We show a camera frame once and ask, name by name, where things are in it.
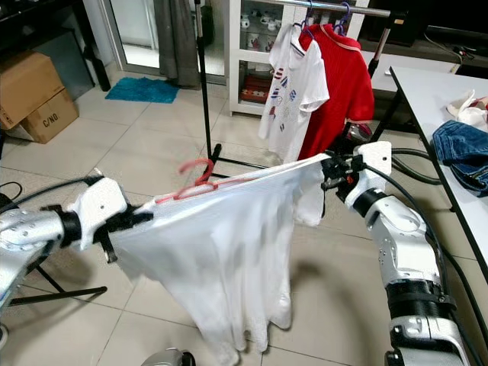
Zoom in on red plastic clothes hanger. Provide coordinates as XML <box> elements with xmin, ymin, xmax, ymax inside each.
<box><xmin>155</xmin><ymin>159</ymin><xmax>321</xmax><ymax>205</ymax></box>

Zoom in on plain white shirt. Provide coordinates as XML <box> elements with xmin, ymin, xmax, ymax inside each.
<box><xmin>111</xmin><ymin>152</ymin><xmax>325</xmax><ymax>366</ymax></box>

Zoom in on red polo shirt striped collar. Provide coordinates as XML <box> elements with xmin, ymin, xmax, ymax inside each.
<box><xmin>297</xmin><ymin>23</ymin><xmax>376</xmax><ymax>161</ymax></box>

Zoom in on white printed t-shirt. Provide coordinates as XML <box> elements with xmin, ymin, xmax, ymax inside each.
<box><xmin>258</xmin><ymin>21</ymin><xmax>329</xmax><ymax>165</ymax></box>

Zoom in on black metal floor stand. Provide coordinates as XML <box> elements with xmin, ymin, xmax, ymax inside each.
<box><xmin>8</xmin><ymin>263</ymin><xmax>109</xmax><ymax>307</ymax></box>

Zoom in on red patterned box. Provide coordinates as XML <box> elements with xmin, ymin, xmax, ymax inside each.
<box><xmin>240</xmin><ymin>71</ymin><xmax>271</xmax><ymax>104</ymax></box>

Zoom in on blue denim jeans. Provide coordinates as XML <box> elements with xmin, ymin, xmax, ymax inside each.
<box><xmin>431</xmin><ymin>120</ymin><xmax>488</xmax><ymax>197</ymax></box>

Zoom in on cardboard box printed C/NO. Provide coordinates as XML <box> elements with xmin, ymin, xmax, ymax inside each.
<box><xmin>19</xmin><ymin>88</ymin><xmax>79</xmax><ymax>144</ymax></box>

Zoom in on teal floor mat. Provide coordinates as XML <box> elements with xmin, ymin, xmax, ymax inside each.
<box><xmin>105</xmin><ymin>77</ymin><xmax>180</xmax><ymax>104</ymax></box>

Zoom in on white glass-door cabinet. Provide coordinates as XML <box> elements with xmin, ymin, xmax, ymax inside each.
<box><xmin>227</xmin><ymin>0</ymin><xmax>306</xmax><ymax>117</ymax></box>

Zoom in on cream crumpled cloth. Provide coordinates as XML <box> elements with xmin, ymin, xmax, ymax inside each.
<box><xmin>446</xmin><ymin>90</ymin><xmax>488</xmax><ymax>132</ymax></box>

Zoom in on metal clothes rack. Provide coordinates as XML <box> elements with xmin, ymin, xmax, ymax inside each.
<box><xmin>194</xmin><ymin>0</ymin><xmax>396</xmax><ymax>181</ymax></box>

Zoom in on large plain cardboard box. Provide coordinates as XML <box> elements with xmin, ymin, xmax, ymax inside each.
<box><xmin>0</xmin><ymin>51</ymin><xmax>67</xmax><ymax>130</ymax></box>

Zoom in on grey curtain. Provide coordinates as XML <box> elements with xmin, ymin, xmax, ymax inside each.
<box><xmin>162</xmin><ymin>0</ymin><xmax>199</xmax><ymax>86</ymax></box>

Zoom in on black desk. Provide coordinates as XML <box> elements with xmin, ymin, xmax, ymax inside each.
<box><xmin>0</xmin><ymin>0</ymin><xmax>111</xmax><ymax>92</ymax></box>

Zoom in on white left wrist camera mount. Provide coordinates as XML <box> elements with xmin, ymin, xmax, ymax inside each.
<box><xmin>72</xmin><ymin>175</ymin><xmax>129</xmax><ymax>251</ymax></box>

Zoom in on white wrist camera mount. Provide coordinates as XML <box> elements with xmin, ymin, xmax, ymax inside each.
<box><xmin>343</xmin><ymin>141</ymin><xmax>393</xmax><ymax>214</ymax></box>
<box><xmin>72</xmin><ymin>175</ymin><xmax>129</xmax><ymax>251</ymax></box>

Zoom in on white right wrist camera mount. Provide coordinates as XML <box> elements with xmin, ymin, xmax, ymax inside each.
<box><xmin>343</xmin><ymin>141</ymin><xmax>393</xmax><ymax>214</ymax></box>

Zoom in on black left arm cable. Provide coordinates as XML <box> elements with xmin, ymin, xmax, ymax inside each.
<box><xmin>0</xmin><ymin>175</ymin><xmax>106</xmax><ymax>214</ymax></box>

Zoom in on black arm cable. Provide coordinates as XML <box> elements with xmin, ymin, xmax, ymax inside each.
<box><xmin>0</xmin><ymin>175</ymin><xmax>106</xmax><ymax>214</ymax></box>
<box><xmin>355</xmin><ymin>152</ymin><xmax>488</xmax><ymax>329</ymax></box>

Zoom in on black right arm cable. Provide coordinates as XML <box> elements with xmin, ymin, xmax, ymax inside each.
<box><xmin>355</xmin><ymin>152</ymin><xmax>488</xmax><ymax>329</ymax></box>

